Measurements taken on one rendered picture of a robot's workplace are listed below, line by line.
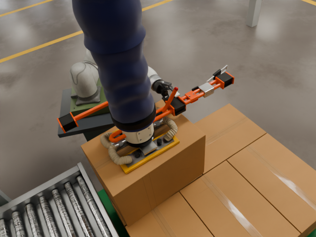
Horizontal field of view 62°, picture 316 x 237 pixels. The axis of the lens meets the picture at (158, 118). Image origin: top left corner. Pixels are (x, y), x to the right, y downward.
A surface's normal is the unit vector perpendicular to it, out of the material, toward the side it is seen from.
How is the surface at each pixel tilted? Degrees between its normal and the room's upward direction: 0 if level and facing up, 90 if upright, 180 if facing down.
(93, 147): 0
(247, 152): 0
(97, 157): 0
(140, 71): 78
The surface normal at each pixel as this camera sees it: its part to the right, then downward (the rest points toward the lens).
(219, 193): -0.11, -0.68
